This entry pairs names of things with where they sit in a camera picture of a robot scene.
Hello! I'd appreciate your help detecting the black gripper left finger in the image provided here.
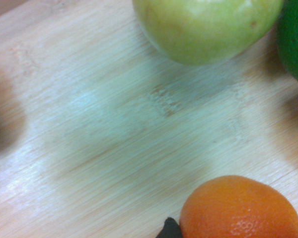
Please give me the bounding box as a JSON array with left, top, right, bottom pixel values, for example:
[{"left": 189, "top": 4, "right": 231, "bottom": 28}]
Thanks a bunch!
[{"left": 155, "top": 217, "right": 183, "bottom": 238}]

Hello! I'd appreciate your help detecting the orange tangerine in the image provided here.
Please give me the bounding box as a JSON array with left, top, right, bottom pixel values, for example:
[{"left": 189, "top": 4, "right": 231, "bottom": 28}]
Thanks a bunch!
[{"left": 179, "top": 175, "right": 298, "bottom": 238}]

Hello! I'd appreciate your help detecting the light wooden tray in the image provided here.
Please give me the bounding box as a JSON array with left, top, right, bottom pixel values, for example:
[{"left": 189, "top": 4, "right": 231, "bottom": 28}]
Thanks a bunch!
[{"left": 0, "top": 0, "right": 298, "bottom": 238}]

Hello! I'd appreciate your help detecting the green lime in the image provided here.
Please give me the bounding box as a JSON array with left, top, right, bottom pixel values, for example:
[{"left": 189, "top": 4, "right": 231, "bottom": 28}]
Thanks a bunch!
[{"left": 276, "top": 0, "right": 298, "bottom": 90}]

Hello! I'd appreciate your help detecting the yellow-green apple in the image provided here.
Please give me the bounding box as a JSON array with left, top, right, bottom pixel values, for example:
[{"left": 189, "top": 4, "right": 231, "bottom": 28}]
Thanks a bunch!
[{"left": 132, "top": 0, "right": 285, "bottom": 66}]

